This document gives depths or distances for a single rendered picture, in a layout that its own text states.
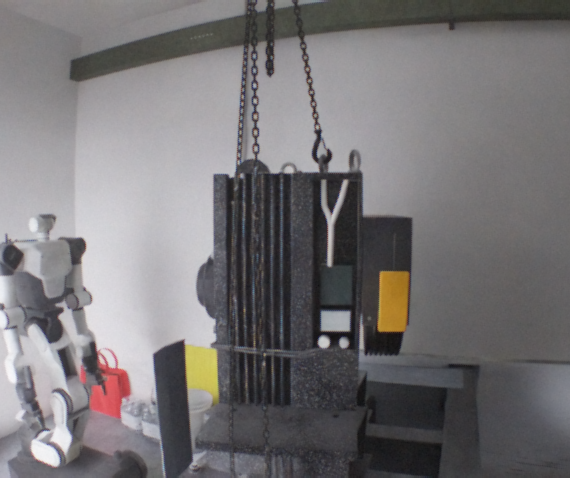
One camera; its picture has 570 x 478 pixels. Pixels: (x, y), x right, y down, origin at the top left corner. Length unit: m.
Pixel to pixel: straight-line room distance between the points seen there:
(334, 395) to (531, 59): 1.95
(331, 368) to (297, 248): 0.37
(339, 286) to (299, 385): 0.32
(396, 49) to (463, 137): 0.61
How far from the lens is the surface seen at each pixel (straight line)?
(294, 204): 1.24
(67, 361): 2.26
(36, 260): 2.05
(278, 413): 1.36
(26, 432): 2.61
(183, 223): 2.79
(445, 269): 2.38
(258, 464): 1.42
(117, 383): 3.27
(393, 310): 1.17
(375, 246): 1.17
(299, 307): 1.28
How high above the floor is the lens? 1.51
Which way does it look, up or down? 4 degrees down
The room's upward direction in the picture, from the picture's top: straight up
